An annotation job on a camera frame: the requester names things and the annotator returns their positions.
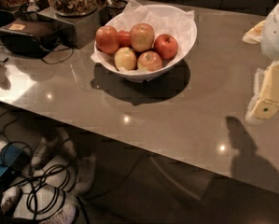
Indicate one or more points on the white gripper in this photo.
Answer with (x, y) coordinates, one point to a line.
(276, 37)

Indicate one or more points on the large apple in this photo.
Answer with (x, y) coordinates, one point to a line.
(142, 37)

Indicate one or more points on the red apple right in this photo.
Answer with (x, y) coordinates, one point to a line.
(166, 46)

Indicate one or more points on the white bowl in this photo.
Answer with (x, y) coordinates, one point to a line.
(176, 52)

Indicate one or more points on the yellow-red apple front centre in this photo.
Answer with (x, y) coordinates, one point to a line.
(149, 61)

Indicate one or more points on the yellow apple front left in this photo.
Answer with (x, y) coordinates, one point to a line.
(125, 58)

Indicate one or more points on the small red back apple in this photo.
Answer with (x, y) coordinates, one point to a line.
(124, 38)

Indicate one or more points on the red apple far left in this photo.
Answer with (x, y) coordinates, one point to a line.
(107, 39)

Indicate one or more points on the white paper liner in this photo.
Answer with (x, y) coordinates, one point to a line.
(164, 19)

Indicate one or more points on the black cup with spoon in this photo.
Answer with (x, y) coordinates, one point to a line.
(116, 8)

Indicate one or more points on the grey metal jar stand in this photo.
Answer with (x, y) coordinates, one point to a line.
(76, 32)

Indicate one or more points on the black device with label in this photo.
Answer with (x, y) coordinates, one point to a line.
(29, 38)

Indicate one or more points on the silver scoop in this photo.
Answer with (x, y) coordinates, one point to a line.
(32, 7)

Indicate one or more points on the white sneaker upper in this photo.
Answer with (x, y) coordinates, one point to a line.
(44, 152)

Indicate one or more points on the white sneaker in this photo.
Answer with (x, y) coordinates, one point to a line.
(65, 215)
(44, 152)
(10, 198)

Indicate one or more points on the white sneaker bottom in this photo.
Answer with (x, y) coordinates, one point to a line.
(65, 215)

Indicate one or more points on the blue box on floor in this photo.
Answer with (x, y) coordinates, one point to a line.
(10, 160)

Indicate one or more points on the white sneaker lower left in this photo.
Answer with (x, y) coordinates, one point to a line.
(10, 198)

